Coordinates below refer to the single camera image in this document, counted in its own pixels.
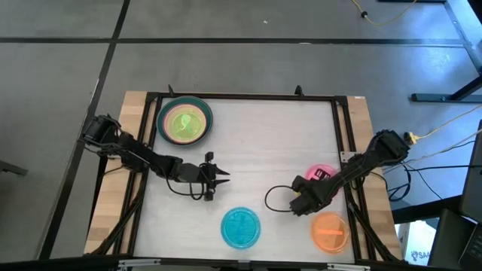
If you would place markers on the salmon plastic plate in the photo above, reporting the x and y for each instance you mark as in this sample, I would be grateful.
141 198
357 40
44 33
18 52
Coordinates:
168 130

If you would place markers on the black aluminium table frame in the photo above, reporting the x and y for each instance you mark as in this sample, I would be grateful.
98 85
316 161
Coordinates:
339 124

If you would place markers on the orange translucent plastic plate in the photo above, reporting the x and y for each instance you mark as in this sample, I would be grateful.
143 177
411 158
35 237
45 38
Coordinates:
330 233

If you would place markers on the blue translucent plastic plate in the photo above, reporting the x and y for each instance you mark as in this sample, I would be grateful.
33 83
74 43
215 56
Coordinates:
240 228

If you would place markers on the black computer equipment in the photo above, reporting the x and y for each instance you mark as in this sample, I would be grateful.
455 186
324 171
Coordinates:
467 211

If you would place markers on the light teal plastic plate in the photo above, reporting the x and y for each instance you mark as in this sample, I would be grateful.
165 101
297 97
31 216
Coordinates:
161 122

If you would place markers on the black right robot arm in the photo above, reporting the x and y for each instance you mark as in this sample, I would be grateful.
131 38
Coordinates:
357 165

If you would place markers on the black desk leg frame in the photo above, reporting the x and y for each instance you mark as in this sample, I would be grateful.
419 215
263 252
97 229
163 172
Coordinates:
467 45

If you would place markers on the silver frame corner bracket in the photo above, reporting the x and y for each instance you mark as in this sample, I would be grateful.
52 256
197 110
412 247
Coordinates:
139 262
348 267

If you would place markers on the small silver frame bracket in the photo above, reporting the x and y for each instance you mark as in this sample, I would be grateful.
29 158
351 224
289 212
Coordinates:
348 156

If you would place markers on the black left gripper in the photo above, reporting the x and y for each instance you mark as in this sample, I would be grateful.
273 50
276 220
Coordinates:
194 173

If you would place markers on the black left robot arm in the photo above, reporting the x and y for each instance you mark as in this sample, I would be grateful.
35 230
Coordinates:
132 148

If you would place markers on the pink translucent plastic plate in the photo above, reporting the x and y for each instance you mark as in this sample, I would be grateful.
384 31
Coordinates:
312 172

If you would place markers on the dark object on floor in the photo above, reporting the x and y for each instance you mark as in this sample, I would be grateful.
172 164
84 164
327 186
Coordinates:
13 168

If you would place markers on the yellow-green translucent plastic plate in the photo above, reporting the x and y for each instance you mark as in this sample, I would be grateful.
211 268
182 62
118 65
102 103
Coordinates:
184 123

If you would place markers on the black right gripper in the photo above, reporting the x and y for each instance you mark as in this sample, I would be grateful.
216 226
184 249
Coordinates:
307 199

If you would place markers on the white printed cardboard box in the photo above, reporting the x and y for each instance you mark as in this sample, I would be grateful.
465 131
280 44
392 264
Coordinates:
416 244

